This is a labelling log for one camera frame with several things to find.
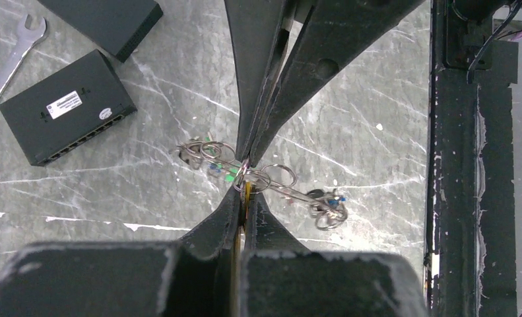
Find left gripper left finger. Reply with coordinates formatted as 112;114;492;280
0;189;240;316

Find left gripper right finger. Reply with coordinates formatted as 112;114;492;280
241;194;429;316

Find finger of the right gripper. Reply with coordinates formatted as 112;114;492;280
248;0;421;166
224;0;287;161

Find green key tag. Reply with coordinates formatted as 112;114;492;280
224;167;239;182

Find yellow key tag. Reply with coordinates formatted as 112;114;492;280
242;181;253;221

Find plain black box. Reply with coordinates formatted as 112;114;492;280
39;0;164;63

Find black box with white label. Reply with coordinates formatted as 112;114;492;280
0;50;137;166

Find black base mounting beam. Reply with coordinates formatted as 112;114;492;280
424;1;519;316

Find silver wrench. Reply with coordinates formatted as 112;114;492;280
0;14;48;97

